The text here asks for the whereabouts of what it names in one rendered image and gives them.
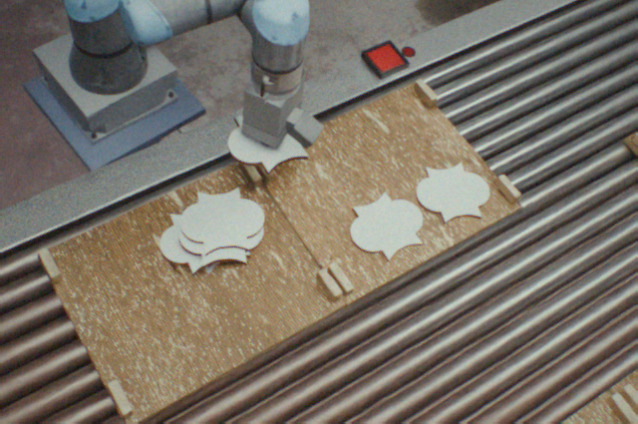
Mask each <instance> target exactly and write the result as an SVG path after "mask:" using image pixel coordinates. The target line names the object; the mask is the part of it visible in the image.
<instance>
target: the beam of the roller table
mask: <svg viewBox="0 0 638 424"><path fill-rule="evenodd" d="M586 1H588V0H501V1H498V2H496V3H493V4H491V5H489V6H486V7H484V8H481V9H478V10H476V11H474V12H472V13H470V14H467V15H465V16H462V17H460V18H458V19H455V20H453V21H450V22H448V23H446V24H442V25H440V26H437V27H435V28H433V29H430V30H428V31H425V32H423V33H421V34H418V35H416V36H413V37H411V38H409V39H406V40H403V41H401V42H398V43H396V44H395V46H396V48H397V49H398V50H399V51H400V52H401V50H402V49H403V48H404V47H411V48H413V49H414V50H415V51H416V55H415V56H414V57H412V58H408V57H406V56H404V57H406V58H407V59H408V60H409V62H410V63H411V64H410V67H409V68H408V69H405V70H402V71H400V72H398V73H395V74H393V75H391V76H388V77H386V78H384V79H381V80H380V78H379V77H378V76H377V75H376V74H375V72H374V71H373V70H372V69H371V68H370V66H368V65H367V64H366V63H365V61H364V60H363V59H362V58H361V59H359V60H356V61H354V62H352V63H349V64H347V65H344V66H342V67H340V68H337V69H334V70H331V71H329V72H327V73H324V74H322V75H320V76H317V77H315V78H312V79H310V80H308V82H305V86H304V94H303V103H302V110H303V111H304V110H306V111H307V112H308V113H310V114H311V115H312V117H313V118H314V119H315V120H320V119H322V118H324V117H326V116H329V114H331V113H333V112H336V111H339V110H341V109H343V108H345V107H348V106H350V105H352V104H354V103H357V102H359V101H361V100H364V99H366V98H368V97H371V96H374V95H376V94H378V93H380V92H383V91H385V90H387V89H389V88H392V87H394V86H396V85H398V84H401V83H403V82H406V81H409V79H411V78H413V77H415V76H418V75H420V74H422V73H424V72H427V71H429V70H431V69H433V68H436V67H438V66H440V65H443V64H446V63H448V62H450V61H452V60H454V59H456V58H458V57H461V56H463V55H465V54H467V53H470V52H472V51H474V50H476V49H480V48H482V47H484V46H486V45H489V44H491V43H493V42H496V41H498V40H500V39H502V37H505V36H507V35H509V34H511V33H514V32H516V31H518V30H520V29H524V28H526V27H528V26H530V25H533V24H535V23H537V22H540V21H542V20H544V19H546V18H549V17H551V16H553V15H555V14H558V13H560V12H562V11H564V10H567V9H569V8H572V7H575V6H577V5H579V4H581V3H584V2H586ZM234 117H243V108H241V109H239V110H236V111H234V112H230V113H228V114H226V116H223V117H221V118H218V119H216V120H214V121H211V122H209V123H206V124H204V125H202V126H199V127H196V128H193V129H191V130H189V131H186V132H184V133H181V134H179V135H177V136H174V137H172V138H169V139H167V140H165V141H161V142H159V143H157V144H154V145H152V146H149V147H148V148H147V149H145V150H142V151H140V152H137V153H135V154H133V155H130V156H128V157H125V158H122V159H120V160H117V161H115V162H112V163H110V164H108V165H105V166H103V167H100V168H98V169H96V170H93V171H91V172H88V173H86V174H84V175H80V176H78V177H76V178H73V179H71V180H68V181H66V182H65V183H64V184H61V185H59V186H56V187H54V188H52V189H49V190H47V191H44V192H42V193H40V194H36V195H34V196H31V197H29V198H27V199H24V200H22V201H19V202H17V203H15V204H12V205H10V206H8V207H6V208H4V209H1V210H0V259H2V258H5V257H7V256H9V255H11V254H14V253H16V252H18V251H21V250H23V249H25V248H27V247H30V246H32V245H34V244H36V243H40V242H42V241H44V240H46V239H49V238H51V237H53V236H55V235H58V234H60V233H62V232H65V231H67V230H69V229H71V228H74V227H76V226H78V225H80V224H84V223H86V222H88V221H90V220H93V219H95V217H97V216H99V215H102V214H104V213H106V212H110V211H112V210H114V209H117V208H119V207H121V206H124V205H127V204H129V203H131V202H133V201H136V200H138V199H140V198H142V197H145V196H147V195H149V194H152V193H154V192H156V191H158V190H161V189H164V188H166V187H168V186H171V185H173V184H175V183H177V181H180V180H182V179H184V178H187V177H189V176H191V175H193V174H196V173H199V172H201V171H203V170H206V169H208V168H210V167H212V166H215V165H217V164H219V163H221V162H224V161H226V160H228V159H231V155H230V154H229V151H228V138H229V136H230V134H231V133H232V132H234V131H235V130H236V129H237V128H238V126H237V125H236V123H235V121H234Z"/></svg>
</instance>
